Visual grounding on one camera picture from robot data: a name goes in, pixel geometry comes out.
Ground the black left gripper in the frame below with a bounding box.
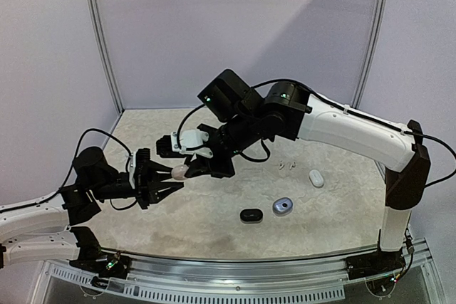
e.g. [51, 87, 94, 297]
[90, 160, 184, 210]

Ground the pink earbud charging case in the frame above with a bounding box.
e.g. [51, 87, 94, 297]
[171, 164, 189, 181]

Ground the black earbud charging case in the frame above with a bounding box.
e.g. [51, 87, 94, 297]
[239, 209, 264, 224]

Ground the purple earbud charging case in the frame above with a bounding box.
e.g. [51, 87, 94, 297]
[272, 197, 294, 216]

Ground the white earbud charging case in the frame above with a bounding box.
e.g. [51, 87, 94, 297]
[309, 169, 324, 188]

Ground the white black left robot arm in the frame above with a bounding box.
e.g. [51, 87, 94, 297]
[1, 147, 188, 279]

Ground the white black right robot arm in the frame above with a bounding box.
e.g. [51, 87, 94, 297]
[172, 69, 431, 282]

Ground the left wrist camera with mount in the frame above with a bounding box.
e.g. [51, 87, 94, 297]
[126, 148, 150, 189]

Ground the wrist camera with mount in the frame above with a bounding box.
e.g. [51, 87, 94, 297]
[126, 148, 150, 189]
[156, 130, 213, 159]

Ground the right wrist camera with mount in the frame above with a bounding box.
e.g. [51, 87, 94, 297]
[156, 130, 213, 159]

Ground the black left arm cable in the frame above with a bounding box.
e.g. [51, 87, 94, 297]
[53, 127, 138, 211]

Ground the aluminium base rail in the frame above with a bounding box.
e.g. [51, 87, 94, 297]
[30, 239, 446, 303]

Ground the left aluminium frame post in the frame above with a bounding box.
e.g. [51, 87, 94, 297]
[87, 0, 125, 115]

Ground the aluminium frame post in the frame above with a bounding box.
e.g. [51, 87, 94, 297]
[87, 0, 125, 115]
[351, 0, 387, 108]

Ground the right aluminium frame post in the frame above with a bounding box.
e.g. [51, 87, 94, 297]
[351, 0, 387, 108]

